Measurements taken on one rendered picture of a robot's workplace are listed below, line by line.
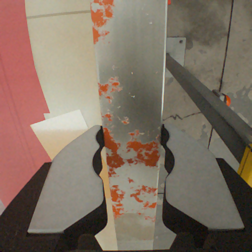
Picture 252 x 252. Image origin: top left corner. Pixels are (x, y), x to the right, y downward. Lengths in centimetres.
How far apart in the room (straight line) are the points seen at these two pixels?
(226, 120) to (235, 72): 91
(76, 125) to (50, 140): 3
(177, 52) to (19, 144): 102
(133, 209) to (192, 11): 106
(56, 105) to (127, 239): 15
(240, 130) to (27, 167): 32
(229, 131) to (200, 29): 85
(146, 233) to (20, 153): 14
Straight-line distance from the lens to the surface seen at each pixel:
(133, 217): 18
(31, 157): 20
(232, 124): 38
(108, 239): 29
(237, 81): 131
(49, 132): 18
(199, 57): 118
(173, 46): 112
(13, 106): 18
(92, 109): 15
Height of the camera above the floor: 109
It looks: 61 degrees down
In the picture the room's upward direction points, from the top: 179 degrees counter-clockwise
